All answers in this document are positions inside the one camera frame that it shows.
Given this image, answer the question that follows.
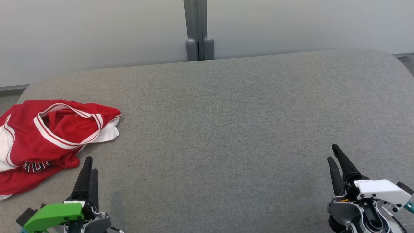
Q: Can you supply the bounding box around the right camera cable teal plug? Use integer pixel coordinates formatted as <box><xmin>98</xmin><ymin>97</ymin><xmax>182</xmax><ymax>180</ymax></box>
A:
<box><xmin>390</xmin><ymin>201</ymin><xmax>414</xmax><ymax>233</ymax></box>

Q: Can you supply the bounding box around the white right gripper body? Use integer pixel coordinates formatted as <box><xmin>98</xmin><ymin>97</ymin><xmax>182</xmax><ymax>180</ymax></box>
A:
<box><xmin>343</xmin><ymin>176</ymin><xmax>412</xmax><ymax>205</ymax></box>

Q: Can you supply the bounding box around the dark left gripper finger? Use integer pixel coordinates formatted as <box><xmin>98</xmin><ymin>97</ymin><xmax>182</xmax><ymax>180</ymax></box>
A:
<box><xmin>91</xmin><ymin>168</ymin><xmax>99</xmax><ymax>211</ymax></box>
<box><xmin>72</xmin><ymin>156</ymin><xmax>93</xmax><ymax>201</ymax></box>

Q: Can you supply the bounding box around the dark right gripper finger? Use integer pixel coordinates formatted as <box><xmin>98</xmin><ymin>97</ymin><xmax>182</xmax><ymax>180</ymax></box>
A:
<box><xmin>327</xmin><ymin>157</ymin><xmax>345</xmax><ymax>196</ymax></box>
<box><xmin>332</xmin><ymin>144</ymin><xmax>362</xmax><ymax>182</ymax></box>

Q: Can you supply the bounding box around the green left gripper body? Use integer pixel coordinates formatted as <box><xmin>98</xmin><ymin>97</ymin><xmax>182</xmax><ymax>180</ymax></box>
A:
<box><xmin>24</xmin><ymin>196</ymin><xmax>101</xmax><ymax>232</ymax></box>

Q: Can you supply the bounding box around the red basketball jersey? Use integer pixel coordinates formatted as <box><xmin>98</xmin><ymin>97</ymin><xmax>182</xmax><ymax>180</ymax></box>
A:
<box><xmin>0</xmin><ymin>100</ymin><xmax>122</xmax><ymax>173</ymax></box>

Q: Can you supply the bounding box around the grey partition post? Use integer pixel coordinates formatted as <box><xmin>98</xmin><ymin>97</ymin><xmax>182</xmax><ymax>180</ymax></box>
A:
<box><xmin>183</xmin><ymin>0</ymin><xmax>215</xmax><ymax>62</ymax></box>

